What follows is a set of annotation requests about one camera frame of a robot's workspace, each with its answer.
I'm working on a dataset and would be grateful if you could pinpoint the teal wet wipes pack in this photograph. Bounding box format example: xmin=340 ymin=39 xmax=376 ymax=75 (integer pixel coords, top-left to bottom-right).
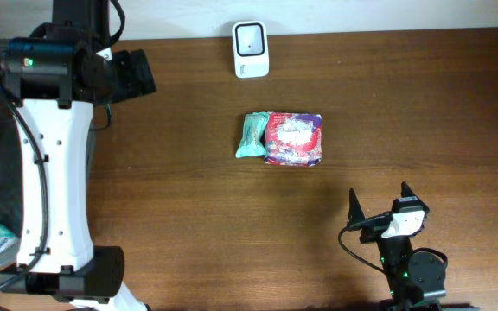
xmin=235 ymin=112 xmax=270 ymax=158

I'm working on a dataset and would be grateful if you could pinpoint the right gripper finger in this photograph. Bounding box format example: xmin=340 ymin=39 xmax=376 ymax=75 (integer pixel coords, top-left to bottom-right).
xmin=399 ymin=181 xmax=420 ymax=202
xmin=346 ymin=188 xmax=366 ymax=231

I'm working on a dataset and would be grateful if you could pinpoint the white barcode scanner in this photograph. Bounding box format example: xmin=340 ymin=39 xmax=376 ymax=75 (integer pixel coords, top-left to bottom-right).
xmin=232 ymin=21 xmax=270 ymax=79

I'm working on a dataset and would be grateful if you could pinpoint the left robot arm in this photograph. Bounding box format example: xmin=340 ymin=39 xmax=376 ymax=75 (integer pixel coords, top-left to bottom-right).
xmin=0 ymin=1 xmax=156 ymax=311

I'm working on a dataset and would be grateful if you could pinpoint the red purple tissue pack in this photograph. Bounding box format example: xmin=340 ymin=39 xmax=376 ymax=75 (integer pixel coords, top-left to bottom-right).
xmin=265 ymin=112 xmax=322 ymax=167

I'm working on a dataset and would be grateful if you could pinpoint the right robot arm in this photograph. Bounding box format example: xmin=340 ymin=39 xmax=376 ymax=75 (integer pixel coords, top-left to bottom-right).
xmin=338 ymin=181 xmax=476 ymax=311

